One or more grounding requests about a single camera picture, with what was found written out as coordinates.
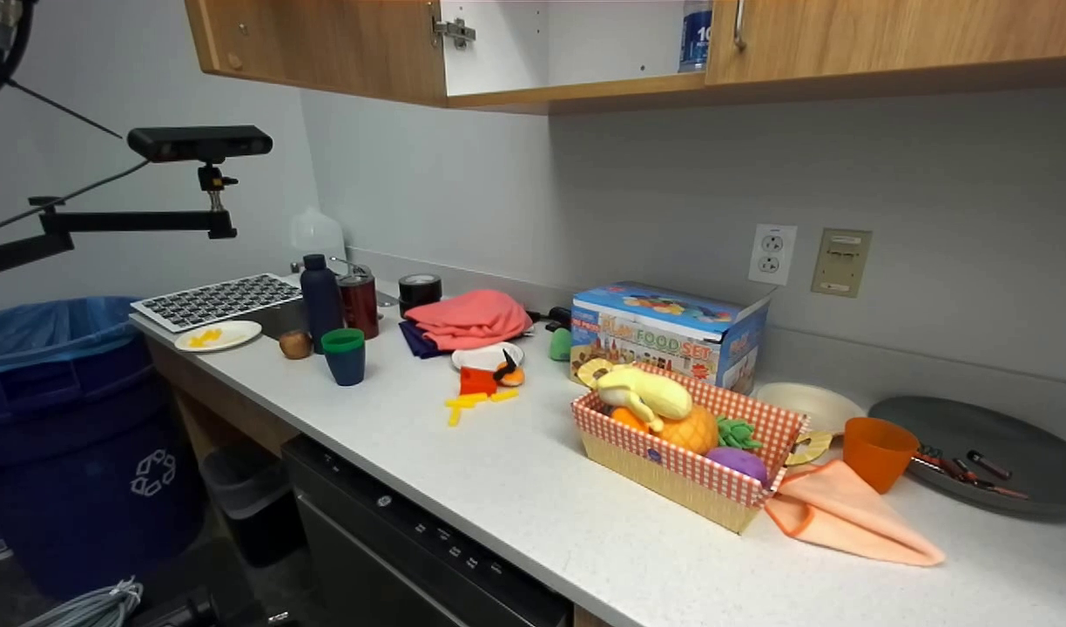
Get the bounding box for wooden cabinet door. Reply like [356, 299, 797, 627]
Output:
[181, 0, 448, 107]
[705, 0, 1066, 87]

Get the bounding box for silver door hinge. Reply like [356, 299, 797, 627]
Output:
[432, 15, 480, 52]

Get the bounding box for pink cloth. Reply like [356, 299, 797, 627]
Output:
[405, 284, 535, 355]

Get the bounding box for red toy fries box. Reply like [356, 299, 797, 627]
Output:
[456, 364, 506, 400]

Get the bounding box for navy cloth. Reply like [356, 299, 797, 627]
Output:
[398, 316, 448, 362]

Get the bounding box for pale yellow toy banana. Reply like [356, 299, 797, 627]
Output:
[574, 355, 697, 436]

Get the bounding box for blue toy food box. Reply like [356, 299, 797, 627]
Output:
[568, 281, 773, 397]

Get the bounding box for dark red jar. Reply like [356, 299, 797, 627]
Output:
[339, 261, 383, 340]

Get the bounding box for green cup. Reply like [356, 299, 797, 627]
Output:
[316, 323, 374, 391]

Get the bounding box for orange toy fruit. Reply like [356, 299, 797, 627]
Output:
[660, 403, 726, 460]

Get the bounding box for red checkered basket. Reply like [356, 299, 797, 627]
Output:
[568, 364, 814, 541]

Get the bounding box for dark blue bottle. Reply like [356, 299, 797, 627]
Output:
[297, 252, 347, 348]

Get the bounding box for green toy vegetable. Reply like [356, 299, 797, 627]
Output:
[715, 416, 768, 455]

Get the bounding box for purple toy fruit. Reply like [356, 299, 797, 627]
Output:
[708, 447, 773, 488]

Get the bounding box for black dishwasher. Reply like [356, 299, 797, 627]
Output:
[279, 433, 577, 627]

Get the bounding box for yellow toy piece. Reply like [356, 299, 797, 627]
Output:
[785, 428, 841, 475]

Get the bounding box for white plate with yellow food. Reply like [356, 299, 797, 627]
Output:
[172, 316, 266, 355]

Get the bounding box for grid patterned drying rack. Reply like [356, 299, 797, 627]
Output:
[130, 272, 305, 339]

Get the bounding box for small black waste bin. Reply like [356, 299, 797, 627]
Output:
[197, 443, 310, 572]

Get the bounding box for orange napkin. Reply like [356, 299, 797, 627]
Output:
[759, 455, 951, 572]

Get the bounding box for orange cup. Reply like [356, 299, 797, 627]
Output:
[841, 416, 923, 498]

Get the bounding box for red sticks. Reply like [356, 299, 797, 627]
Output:
[913, 443, 1031, 505]

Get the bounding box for dark grey round plate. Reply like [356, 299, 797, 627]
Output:
[866, 395, 1066, 526]

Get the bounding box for blue recycling bin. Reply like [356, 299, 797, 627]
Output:
[0, 294, 209, 602]

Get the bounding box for grey bag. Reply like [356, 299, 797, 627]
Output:
[22, 576, 151, 627]

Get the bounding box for white wall outlet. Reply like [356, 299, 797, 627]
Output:
[747, 219, 800, 290]

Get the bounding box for wooden wall cabinet body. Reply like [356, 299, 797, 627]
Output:
[434, 0, 1066, 114]

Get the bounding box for beige wall plate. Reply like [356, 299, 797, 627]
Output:
[808, 223, 878, 303]

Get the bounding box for silver door handle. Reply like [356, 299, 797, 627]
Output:
[728, 0, 754, 54]

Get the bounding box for black bar camera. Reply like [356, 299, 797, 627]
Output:
[125, 123, 276, 164]

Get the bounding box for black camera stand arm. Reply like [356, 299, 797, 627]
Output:
[0, 161, 242, 284]

